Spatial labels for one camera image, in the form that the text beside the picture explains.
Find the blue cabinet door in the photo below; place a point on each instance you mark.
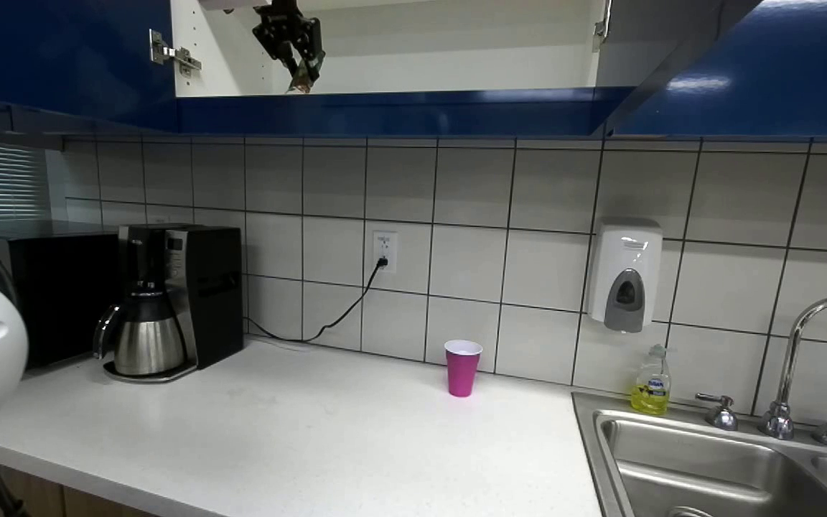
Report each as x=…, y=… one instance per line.
x=49, y=58
x=767, y=77

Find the white wall soap dispenser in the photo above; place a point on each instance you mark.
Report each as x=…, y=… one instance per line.
x=625, y=276

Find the pink plastic cup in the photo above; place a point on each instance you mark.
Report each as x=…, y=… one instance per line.
x=459, y=368

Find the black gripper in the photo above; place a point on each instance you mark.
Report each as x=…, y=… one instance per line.
x=287, y=27

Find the steel coffee carafe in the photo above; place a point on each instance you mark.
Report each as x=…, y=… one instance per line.
x=144, y=340

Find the chrome sink faucet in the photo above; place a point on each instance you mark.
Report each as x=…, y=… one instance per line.
x=797, y=355

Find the yellow dish soap bottle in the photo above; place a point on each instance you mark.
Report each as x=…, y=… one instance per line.
x=650, y=393

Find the wooden base cabinet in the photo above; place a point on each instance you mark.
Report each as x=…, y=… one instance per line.
x=42, y=496

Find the stainless steel sink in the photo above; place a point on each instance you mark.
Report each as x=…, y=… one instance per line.
x=701, y=465

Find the white wall outlet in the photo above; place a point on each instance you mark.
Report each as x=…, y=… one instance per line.
x=383, y=252

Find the black microwave oven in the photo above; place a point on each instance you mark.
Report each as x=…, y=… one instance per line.
x=57, y=297

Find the open blue wall cabinet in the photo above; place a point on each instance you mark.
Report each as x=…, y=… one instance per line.
x=432, y=58

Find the black steel coffee maker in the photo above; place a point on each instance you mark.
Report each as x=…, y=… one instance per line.
x=214, y=289

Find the metal cabinet hinge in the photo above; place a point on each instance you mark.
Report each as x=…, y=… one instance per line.
x=172, y=51
x=604, y=22

